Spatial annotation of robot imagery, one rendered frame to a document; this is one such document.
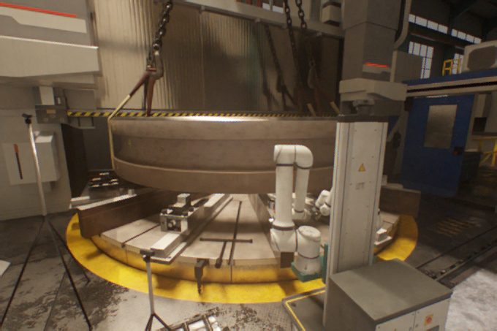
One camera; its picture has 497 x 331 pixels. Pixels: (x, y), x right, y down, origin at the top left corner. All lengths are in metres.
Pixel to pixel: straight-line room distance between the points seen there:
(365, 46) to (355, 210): 5.37
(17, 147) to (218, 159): 3.45
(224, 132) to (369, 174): 1.69
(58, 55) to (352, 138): 3.22
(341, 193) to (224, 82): 4.77
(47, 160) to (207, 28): 4.00
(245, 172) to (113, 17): 4.05
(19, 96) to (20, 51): 1.11
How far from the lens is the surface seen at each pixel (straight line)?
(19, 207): 5.95
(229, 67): 6.03
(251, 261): 2.70
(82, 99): 4.54
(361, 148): 1.60
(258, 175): 2.84
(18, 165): 5.36
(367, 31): 6.80
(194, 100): 5.65
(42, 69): 3.64
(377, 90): 6.27
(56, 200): 5.81
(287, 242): 1.70
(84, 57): 3.61
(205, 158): 3.02
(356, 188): 1.64
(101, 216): 3.62
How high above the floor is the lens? 1.76
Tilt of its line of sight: 11 degrees down
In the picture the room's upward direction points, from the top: straight up
